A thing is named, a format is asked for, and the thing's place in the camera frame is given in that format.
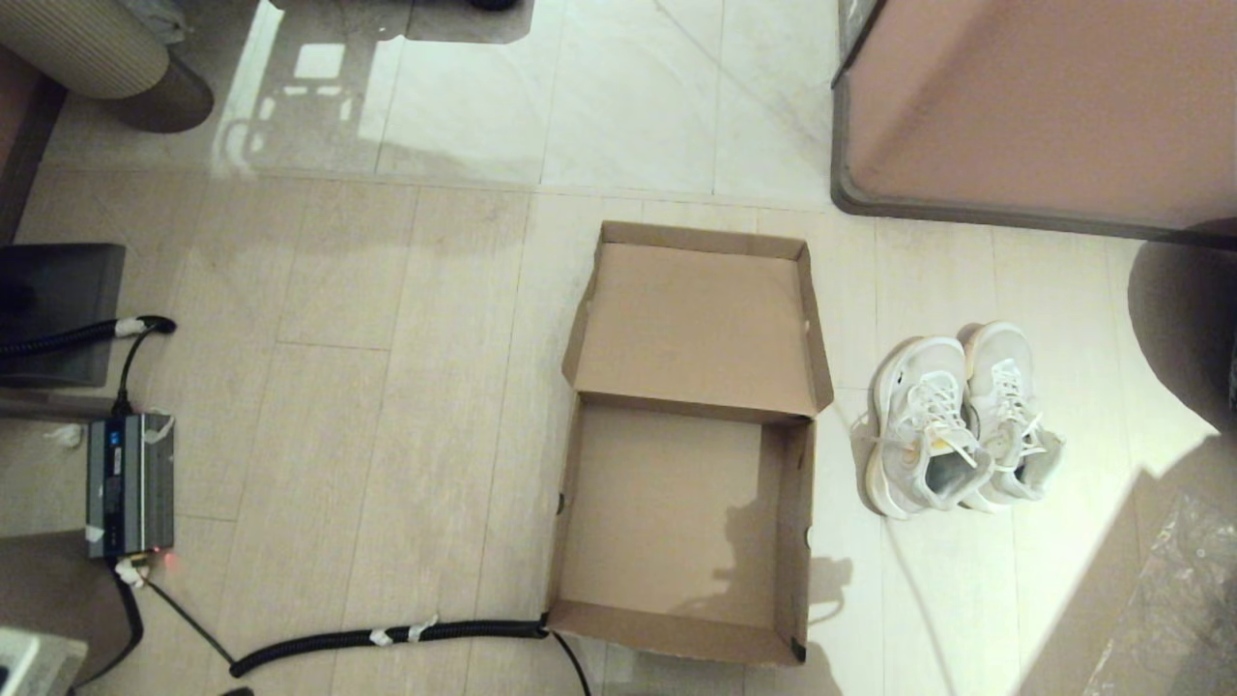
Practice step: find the pink cabinet with grey base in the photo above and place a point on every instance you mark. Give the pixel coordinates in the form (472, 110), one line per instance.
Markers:
(1044, 97)

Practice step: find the crumpled clear plastic sheet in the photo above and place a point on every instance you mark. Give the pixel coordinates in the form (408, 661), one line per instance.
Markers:
(1179, 599)

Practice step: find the grey power supply box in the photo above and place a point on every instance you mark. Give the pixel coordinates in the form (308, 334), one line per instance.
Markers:
(130, 483)

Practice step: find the brown cardboard shoe box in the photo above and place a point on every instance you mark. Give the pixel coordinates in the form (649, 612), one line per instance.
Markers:
(676, 503)

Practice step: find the white crumpled tape scrap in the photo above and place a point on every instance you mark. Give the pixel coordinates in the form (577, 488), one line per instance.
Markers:
(66, 436)

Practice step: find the white mesh sneaker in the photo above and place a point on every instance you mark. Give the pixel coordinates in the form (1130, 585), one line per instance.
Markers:
(1010, 406)
(918, 425)

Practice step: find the dark grey square platform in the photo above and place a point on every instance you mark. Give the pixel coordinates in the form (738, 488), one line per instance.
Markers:
(58, 309)

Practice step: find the beige ribbed round pouf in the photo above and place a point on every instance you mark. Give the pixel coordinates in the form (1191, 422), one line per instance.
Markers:
(77, 43)

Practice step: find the grey crumpled cloth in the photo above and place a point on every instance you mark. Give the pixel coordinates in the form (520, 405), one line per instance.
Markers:
(155, 19)

